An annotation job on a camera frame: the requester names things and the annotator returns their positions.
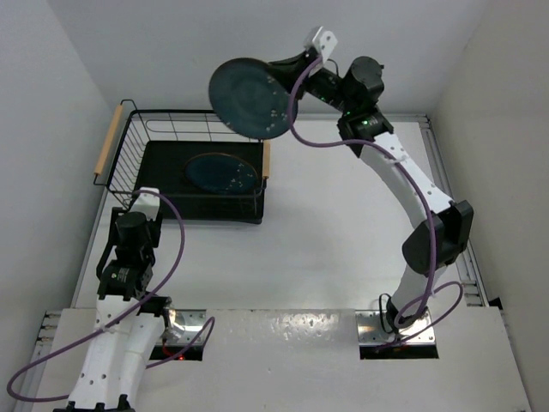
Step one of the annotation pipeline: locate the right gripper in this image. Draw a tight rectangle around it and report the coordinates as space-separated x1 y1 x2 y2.
268 49 356 114

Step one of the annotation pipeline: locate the teal plate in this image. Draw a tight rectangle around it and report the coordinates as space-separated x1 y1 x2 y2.
184 153 258 194
208 58 290 140

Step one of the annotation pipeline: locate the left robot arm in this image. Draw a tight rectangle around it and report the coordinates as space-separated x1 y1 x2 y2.
65 206 171 411

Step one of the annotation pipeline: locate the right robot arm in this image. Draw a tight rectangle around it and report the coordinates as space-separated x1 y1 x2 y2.
267 52 474 329

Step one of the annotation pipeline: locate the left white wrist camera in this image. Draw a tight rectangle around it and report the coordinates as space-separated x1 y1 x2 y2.
130 187 160 221

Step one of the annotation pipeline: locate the right wooden rack handle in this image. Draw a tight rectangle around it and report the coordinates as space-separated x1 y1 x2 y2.
262 141 271 179

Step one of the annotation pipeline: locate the wooden rack handle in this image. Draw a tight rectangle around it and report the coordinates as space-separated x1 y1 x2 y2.
262 141 271 179
94 103 124 177

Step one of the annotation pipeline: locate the left wooden rack handle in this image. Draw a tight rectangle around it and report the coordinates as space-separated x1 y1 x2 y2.
94 103 124 177

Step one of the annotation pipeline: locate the black wire dish rack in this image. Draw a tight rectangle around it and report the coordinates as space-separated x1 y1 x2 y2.
94 99 268 224

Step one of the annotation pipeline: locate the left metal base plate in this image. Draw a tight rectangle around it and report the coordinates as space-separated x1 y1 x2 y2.
166 309 207 344

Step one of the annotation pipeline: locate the metal base plate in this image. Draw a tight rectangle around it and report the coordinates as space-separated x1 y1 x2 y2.
166 309 207 344
355 310 436 347

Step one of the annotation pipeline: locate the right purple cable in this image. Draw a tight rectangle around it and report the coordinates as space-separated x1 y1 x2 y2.
287 58 464 347

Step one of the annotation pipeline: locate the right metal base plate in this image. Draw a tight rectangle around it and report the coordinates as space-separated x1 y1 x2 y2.
355 310 436 347

